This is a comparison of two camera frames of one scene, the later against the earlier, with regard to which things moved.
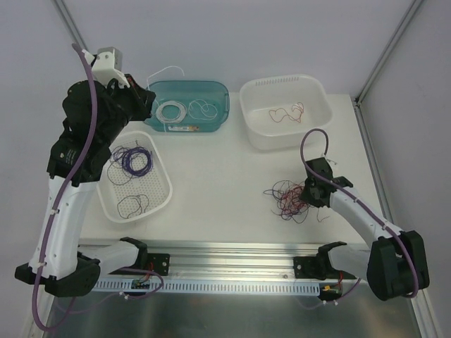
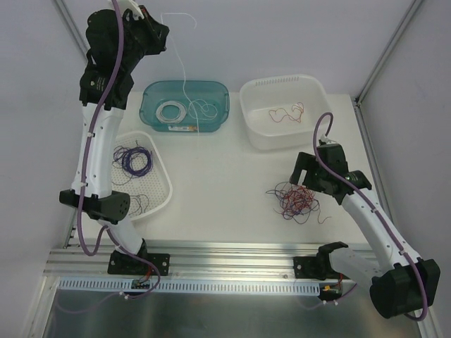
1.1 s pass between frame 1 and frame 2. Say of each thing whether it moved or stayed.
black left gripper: moved
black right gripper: moved
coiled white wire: stayed
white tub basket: stayed
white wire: moved
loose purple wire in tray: stayed
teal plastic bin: stayed
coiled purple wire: stayed
